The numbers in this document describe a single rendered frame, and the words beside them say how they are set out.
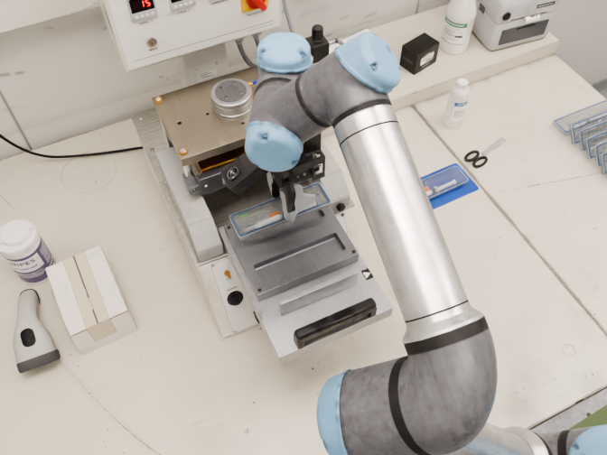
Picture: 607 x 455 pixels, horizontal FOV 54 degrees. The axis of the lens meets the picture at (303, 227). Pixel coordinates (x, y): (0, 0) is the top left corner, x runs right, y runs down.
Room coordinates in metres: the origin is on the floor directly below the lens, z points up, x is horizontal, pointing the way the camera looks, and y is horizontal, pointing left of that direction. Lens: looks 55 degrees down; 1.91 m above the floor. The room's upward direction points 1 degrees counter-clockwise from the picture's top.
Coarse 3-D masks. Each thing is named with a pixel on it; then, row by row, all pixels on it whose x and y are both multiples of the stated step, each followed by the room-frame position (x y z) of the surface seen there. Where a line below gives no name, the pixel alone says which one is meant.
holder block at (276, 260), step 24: (312, 216) 0.69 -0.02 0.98; (240, 240) 0.63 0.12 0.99; (264, 240) 0.63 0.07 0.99; (288, 240) 0.62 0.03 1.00; (312, 240) 0.62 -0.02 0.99; (336, 240) 0.63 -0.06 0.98; (240, 264) 0.59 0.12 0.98; (264, 264) 0.58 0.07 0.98; (288, 264) 0.58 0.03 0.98; (312, 264) 0.57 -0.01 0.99; (336, 264) 0.57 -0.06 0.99; (264, 288) 0.52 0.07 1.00; (288, 288) 0.53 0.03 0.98
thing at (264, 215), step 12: (312, 192) 0.70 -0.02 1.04; (324, 192) 0.70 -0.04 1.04; (264, 204) 0.68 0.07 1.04; (276, 204) 0.68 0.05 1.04; (312, 204) 0.68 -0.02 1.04; (324, 204) 0.68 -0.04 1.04; (240, 216) 0.65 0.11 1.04; (252, 216) 0.65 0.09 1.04; (264, 216) 0.65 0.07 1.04; (276, 216) 0.65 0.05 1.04; (240, 228) 0.62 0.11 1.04; (252, 228) 0.62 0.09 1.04
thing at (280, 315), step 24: (360, 264) 0.59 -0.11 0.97; (312, 288) 0.51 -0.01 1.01; (336, 288) 0.53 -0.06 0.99; (360, 288) 0.54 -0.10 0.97; (264, 312) 0.49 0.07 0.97; (288, 312) 0.49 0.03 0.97; (312, 312) 0.49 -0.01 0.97; (384, 312) 0.49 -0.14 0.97; (288, 336) 0.44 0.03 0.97; (336, 336) 0.45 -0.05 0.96; (288, 360) 0.41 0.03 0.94
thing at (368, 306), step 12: (372, 300) 0.49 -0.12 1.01; (336, 312) 0.47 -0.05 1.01; (348, 312) 0.47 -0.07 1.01; (360, 312) 0.47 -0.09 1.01; (372, 312) 0.48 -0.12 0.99; (312, 324) 0.45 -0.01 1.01; (324, 324) 0.45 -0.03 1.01; (336, 324) 0.45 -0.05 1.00; (300, 336) 0.43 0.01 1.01; (312, 336) 0.43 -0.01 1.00
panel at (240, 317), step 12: (336, 216) 0.73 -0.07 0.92; (348, 228) 0.73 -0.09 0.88; (216, 264) 0.62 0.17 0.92; (228, 264) 0.63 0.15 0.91; (216, 276) 0.61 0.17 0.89; (228, 276) 0.60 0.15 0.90; (216, 288) 0.60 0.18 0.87; (228, 288) 0.60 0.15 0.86; (240, 288) 0.61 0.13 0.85; (228, 300) 0.59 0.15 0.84; (228, 312) 0.57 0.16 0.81; (240, 312) 0.58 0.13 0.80; (252, 312) 0.58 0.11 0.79; (240, 324) 0.57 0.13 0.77; (252, 324) 0.57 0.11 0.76
